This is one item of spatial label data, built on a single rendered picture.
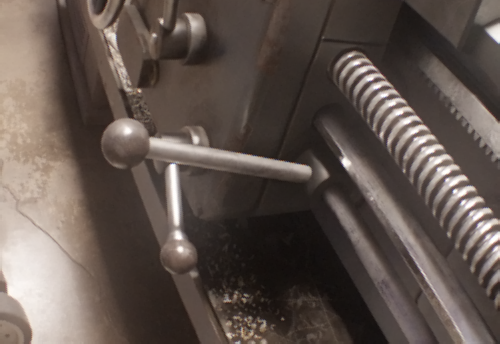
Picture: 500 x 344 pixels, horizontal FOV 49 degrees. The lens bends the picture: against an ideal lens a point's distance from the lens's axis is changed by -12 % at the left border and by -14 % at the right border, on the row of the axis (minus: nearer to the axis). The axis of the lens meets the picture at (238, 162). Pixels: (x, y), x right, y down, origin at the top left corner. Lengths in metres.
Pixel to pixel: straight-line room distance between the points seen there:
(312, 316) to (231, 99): 0.31
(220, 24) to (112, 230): 0.81
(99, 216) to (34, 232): 0.17
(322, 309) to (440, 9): 0.41
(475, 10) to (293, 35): 0.16
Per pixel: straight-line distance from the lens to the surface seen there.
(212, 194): 0.60
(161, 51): 0.60
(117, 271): 1.24
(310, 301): 0.76
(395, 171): 0.63
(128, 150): 0.46
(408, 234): 0.49
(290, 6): 0.49
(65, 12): 2.05
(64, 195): 1.37
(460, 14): 0.50
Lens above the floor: 0.96
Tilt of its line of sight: 38 degrees down
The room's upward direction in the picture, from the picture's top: 19 degrees clockwise
